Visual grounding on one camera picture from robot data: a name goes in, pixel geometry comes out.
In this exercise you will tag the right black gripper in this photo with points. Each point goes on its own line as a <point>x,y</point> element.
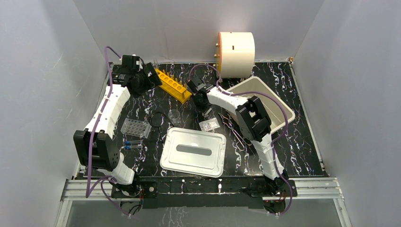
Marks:
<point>201,109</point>

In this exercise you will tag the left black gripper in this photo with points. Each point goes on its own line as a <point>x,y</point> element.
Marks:
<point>151,76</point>

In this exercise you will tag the yellow test tube rack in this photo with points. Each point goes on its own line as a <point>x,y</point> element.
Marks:
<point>173,87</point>

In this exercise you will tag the small clear beaker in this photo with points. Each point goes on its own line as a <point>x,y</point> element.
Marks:
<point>174,116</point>

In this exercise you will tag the white clay triangle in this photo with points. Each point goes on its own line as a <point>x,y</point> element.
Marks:
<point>208,113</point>

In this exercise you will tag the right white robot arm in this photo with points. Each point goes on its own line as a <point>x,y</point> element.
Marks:
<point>252,118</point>

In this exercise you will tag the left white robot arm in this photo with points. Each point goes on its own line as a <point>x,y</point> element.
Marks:
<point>94,143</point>

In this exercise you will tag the small clear plastic bag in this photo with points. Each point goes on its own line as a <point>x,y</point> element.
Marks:
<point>209,125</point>

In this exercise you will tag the cream cylindrical device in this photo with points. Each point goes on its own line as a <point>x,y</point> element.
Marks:
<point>235,54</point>

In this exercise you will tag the clear well plate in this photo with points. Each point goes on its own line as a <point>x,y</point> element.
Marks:
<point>136,128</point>

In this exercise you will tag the white bin lid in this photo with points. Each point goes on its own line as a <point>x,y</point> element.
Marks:
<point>194,152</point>

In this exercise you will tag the blue capped tube upper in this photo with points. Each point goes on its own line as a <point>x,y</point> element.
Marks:
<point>133,142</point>

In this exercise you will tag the blue capped tube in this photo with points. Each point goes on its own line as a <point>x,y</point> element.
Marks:
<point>133,142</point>
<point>133,146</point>

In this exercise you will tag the metal crucible tongs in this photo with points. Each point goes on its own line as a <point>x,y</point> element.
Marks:
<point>240,141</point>

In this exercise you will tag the blue capped tube lower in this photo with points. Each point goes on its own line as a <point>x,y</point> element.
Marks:
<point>133,146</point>

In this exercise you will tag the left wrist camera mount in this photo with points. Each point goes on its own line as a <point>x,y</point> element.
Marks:
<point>138,61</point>

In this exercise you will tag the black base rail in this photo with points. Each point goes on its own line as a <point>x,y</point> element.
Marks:
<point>255,192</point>

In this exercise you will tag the aluminium frame rail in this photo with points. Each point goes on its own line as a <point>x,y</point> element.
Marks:
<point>305,187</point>

